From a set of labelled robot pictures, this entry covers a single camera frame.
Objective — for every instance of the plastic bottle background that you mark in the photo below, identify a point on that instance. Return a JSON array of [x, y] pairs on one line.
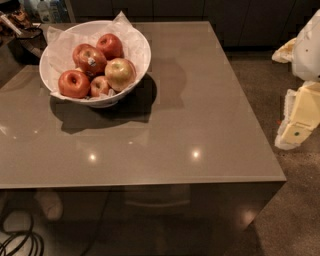
[[43, 11]]

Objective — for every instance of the red apple back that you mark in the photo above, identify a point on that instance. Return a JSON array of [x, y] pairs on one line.
[[110, 45]]

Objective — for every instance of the red apple with sticker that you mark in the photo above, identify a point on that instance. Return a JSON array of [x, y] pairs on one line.
[[89, 59]]

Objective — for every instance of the white paper liner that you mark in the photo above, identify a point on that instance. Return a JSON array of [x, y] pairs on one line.
[[63, 43]]

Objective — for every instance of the dark bag at left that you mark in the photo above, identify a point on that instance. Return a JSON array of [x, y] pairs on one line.
[[29, 47]]

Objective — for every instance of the white bowl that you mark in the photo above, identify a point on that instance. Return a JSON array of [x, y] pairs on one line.
[[140, 60]]

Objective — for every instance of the red apple front left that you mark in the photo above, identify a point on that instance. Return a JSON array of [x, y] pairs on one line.
[[74, 84]]

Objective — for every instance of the yellow-red apple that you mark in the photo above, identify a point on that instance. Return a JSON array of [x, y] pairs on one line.
[[120, 73]]

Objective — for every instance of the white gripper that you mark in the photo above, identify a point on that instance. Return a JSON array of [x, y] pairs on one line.
[[308, 53]]

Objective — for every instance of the small red apple front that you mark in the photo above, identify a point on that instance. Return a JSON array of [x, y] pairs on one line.
[[99, 86]]

